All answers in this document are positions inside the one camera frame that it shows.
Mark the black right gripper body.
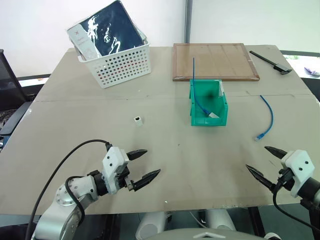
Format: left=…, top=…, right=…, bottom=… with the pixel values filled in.
left=275, top=167, right=296, bottom=193

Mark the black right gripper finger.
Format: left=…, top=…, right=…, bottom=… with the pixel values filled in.
left=264, top=146, right=289, bottom=160
left=245, top=163, right=278, bottom=193

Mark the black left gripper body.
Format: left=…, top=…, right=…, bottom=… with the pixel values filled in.
left=119, top=163, right=138, bottom=193

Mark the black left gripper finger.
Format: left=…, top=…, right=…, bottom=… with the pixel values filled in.
left=125, top=149, right=148, bottom=161
left=132, top=168, right=162, bottom=192

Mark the black table leg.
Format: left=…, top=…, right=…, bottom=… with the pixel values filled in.
left=247, top=206, right=266, bottom=240

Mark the white rounded robot leg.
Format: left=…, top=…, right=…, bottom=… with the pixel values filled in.
left=135, top=211, right=166, bottom=240
left=204, top=208, right=237, bottom=234

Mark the grey robot torso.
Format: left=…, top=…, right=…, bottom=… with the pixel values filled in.
left=152, top=229, right=253, bottom=240

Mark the green plastic bin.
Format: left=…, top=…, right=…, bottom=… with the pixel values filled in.
left=188, top=78, right=229, bottom=127

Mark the black caliper tool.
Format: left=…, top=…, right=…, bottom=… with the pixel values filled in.
left=249, top=50, right=293, bottom=76

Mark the purple object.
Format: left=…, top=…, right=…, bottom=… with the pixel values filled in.
left=303, top=66, right=320, bottom=77

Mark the white perforated plastic basket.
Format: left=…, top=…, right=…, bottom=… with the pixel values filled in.
left=68, top=37, right=152, bottom=89

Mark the brown wooden board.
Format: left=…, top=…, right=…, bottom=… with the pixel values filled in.
left=171, top=42, right=261, bottom=82

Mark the white flat card box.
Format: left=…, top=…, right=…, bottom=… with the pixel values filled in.
left=66, top=23, right=102, bottom=61

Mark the white side desk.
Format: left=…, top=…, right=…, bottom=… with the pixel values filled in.
left=16, top=73, right=52, bottom=88

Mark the dark blue wrapped package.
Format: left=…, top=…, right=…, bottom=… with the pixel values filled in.
left=79, top=0, right=146, bottom=58

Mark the grey vertical pole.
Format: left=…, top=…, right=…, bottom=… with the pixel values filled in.
left=183, top=0, right=193, bottom=44

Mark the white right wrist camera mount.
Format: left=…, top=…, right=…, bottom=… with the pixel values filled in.
left=280, top=149, right=316, bottom=198

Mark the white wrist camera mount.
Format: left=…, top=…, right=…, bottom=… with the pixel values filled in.
left=280, top=149, right=316, bottom=198
left=101, top=146, right=130, bottom=195

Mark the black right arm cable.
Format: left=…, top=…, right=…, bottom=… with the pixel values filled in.
left=272, top=169, right=320, bottom=232

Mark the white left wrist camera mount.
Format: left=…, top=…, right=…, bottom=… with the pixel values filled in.
left=101, top=146, right=130, bottom=195

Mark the short black left arm cable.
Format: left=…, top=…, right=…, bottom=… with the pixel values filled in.
left=65, top=175, right=86, bottom=226

